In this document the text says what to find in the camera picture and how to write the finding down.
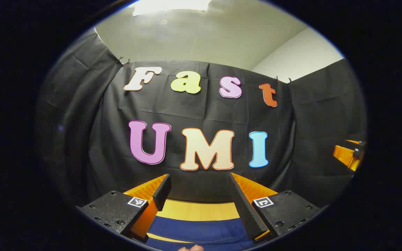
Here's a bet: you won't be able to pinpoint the ceiling light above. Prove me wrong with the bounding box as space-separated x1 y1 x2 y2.
131 0 212 16

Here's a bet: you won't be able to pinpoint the blue jeans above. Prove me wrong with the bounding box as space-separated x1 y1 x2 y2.
144 216 260 251

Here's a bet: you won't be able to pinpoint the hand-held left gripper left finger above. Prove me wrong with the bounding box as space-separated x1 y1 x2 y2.
76 173 172 243

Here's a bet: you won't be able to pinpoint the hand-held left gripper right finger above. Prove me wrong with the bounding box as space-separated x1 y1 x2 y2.
227 172 323 244

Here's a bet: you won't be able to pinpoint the black backdrop cloth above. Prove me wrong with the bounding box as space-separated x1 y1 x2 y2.
35 30 367 210

